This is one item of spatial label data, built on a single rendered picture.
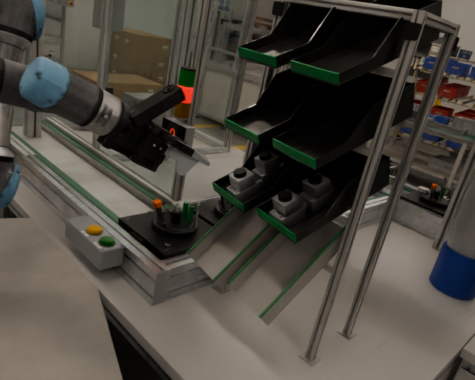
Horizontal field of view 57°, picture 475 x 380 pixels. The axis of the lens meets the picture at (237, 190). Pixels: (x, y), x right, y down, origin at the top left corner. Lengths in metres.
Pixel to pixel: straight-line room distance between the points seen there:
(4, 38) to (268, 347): 0.95
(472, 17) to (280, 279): 11.14
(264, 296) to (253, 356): 0.16
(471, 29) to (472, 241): 10.42
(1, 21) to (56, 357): 0.75
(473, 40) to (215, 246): 10.97
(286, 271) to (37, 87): 0.64
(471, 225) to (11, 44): 1.42
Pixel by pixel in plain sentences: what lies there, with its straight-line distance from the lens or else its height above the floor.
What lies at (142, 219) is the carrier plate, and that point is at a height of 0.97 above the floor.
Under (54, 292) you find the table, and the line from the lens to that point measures 1.23.
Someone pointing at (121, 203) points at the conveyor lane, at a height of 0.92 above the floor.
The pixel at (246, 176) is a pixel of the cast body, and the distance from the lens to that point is 0.99.
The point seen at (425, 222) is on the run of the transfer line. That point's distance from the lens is 2.14.
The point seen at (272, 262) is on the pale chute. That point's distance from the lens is 1.06.
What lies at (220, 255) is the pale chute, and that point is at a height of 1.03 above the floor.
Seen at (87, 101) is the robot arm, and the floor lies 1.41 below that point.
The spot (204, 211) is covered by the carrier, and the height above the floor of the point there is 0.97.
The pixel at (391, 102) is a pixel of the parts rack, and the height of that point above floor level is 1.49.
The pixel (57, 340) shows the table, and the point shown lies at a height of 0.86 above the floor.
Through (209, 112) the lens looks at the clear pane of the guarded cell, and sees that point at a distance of 2.70.
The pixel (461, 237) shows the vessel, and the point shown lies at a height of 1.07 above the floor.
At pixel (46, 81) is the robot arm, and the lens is 0.75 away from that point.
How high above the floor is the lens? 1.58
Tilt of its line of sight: 21 degrees down
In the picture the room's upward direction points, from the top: 12 degrees clockwise
